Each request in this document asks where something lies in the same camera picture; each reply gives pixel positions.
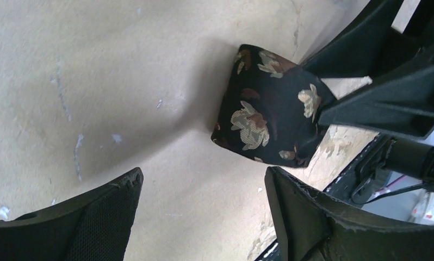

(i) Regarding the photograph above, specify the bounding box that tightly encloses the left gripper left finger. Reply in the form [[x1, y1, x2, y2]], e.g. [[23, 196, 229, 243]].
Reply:
[[0, 167, 144, 260]]

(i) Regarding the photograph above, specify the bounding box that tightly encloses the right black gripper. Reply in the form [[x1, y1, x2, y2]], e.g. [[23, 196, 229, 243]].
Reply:
[[301, 0, 434, 139]]

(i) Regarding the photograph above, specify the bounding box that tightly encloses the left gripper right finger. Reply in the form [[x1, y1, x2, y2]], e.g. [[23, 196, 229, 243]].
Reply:
[[265, 167, 434, 260]]

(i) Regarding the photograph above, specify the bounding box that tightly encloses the black floral tie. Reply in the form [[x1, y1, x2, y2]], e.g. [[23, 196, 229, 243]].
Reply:
[[211, 44, 336, 168]]

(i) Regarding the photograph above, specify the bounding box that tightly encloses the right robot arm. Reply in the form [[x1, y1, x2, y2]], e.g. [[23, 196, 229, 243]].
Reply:
[[302, 1, 434, 204]]

